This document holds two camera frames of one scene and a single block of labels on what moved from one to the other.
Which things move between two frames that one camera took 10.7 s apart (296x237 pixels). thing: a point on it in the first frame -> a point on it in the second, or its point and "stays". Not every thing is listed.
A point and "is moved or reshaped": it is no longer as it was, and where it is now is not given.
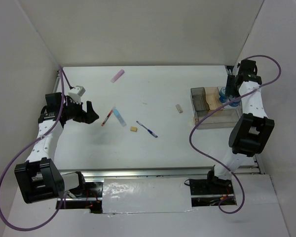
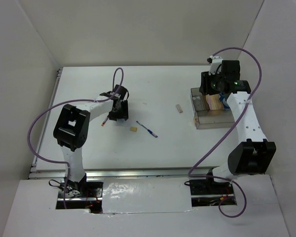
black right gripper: (230, 89) -> (204, 88)
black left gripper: (89, 117) -> (123, 115)
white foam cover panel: (147, 195) stays
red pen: (106, 117) stays
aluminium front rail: (155, 172) stays
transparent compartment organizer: (205, 99) stays
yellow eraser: (133, 129) stays
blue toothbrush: (149, 131) stays
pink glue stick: (117, 76) is moved or reshaped
